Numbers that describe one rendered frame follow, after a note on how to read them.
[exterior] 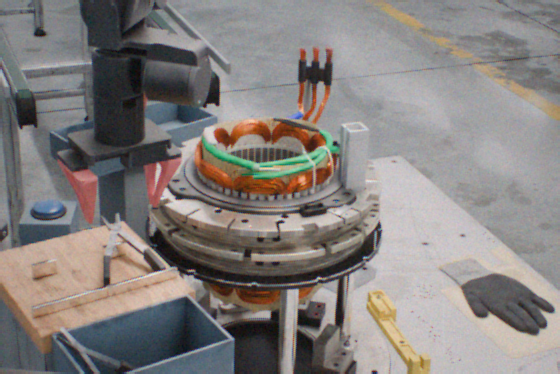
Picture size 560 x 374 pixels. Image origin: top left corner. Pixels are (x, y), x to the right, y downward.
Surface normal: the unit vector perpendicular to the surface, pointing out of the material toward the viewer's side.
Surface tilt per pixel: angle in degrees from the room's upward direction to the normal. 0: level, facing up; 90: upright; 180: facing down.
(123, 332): 90
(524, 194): 0
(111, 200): 90
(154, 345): 90
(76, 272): 0
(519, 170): 0
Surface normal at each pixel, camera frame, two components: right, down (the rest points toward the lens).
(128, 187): 0.65, 0.35
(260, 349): 0.03, -0.90
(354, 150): 0.37, 0.42
